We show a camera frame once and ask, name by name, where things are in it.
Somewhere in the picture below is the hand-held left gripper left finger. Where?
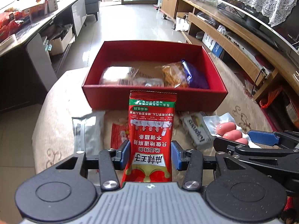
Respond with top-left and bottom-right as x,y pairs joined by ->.
47,139 -> 130,190

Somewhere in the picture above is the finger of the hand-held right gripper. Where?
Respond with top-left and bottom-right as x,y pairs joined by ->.
214,137 -> 299,182
248,130 -> 299,150

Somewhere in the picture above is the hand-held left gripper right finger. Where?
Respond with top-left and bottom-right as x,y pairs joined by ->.
171,141 -> 251,190

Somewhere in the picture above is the clear sausage packet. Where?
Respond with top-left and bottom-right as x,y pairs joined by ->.
203,112 -> 251,146

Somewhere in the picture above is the red candy packet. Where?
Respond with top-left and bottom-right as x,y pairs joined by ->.
110,122 -> 130,148

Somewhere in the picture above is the silver wafer packet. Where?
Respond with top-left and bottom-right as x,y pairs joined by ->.
181,112 -> 214,150

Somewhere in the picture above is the red spicy strip packet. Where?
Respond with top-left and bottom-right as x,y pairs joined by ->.
121,91 -> 178,187

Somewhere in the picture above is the silver snack packet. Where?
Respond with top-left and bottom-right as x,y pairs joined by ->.
72,111 -> 106,155

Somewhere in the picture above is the red cardboard box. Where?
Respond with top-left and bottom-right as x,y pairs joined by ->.
82,41 -> 228,112

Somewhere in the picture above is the purple snack packet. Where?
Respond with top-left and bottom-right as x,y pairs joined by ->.
181,59 -> 209,89

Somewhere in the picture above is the clear bun packet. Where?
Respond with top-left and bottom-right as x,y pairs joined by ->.
98,66 -> 165,87

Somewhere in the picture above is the clear waffle packet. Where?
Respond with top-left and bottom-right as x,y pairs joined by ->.
155,62 -> 193,88

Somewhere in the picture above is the orange plastic bag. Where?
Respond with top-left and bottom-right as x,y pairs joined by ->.
260,86 -> 284,109

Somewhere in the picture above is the white set-top box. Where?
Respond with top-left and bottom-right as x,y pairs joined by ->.
224,31 -> 269,77

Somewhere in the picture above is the blue and white box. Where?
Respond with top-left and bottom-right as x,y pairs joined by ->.
203,31 -> 222,59

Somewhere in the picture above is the black television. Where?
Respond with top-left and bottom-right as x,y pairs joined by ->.
216,0 -> 299,52

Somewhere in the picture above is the wooden television cabinet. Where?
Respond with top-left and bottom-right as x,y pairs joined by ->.
161,0 -> 299,131

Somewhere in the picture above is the open cardboard box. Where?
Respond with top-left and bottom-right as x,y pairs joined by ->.
48,26 -> 75,56

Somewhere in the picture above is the white paper bag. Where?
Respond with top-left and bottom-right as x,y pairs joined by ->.
175,14 -> 190,32

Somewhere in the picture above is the white lace cloth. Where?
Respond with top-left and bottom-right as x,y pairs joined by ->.
216,0 -> 297,27

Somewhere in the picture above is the dark long side table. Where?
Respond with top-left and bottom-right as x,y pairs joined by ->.
0,0 -> 88,112

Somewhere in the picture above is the grey sofa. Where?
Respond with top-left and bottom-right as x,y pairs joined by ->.
84,0 -> 102,21

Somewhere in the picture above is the small white carton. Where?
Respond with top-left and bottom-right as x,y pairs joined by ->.
45,0 -> 59,13

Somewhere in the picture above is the orange cardboard box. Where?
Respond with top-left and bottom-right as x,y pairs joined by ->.
24,1 -> 47,19

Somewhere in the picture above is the pile of red packets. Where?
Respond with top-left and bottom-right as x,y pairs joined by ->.
0,13 -> 21,42

